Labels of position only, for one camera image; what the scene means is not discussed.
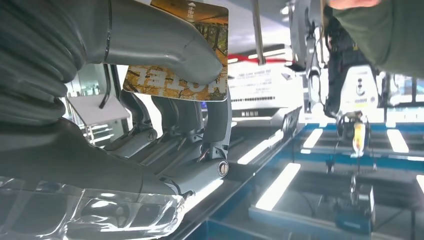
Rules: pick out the person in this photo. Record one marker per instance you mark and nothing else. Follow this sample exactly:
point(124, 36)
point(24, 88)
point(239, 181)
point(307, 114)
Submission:
point(387, 36)

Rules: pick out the white printed sign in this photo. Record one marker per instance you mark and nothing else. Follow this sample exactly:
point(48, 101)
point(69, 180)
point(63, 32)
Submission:
point(261, 86)

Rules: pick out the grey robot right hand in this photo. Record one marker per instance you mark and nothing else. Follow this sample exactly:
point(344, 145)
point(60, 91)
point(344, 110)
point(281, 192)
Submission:
point(149, 33)

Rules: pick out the clear plastic wrap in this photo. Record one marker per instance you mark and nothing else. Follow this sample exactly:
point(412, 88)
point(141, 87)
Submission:
point(89, 215)

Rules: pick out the chrome stanchion with pole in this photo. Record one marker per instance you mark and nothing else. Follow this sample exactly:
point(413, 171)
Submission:
point(257, 30)

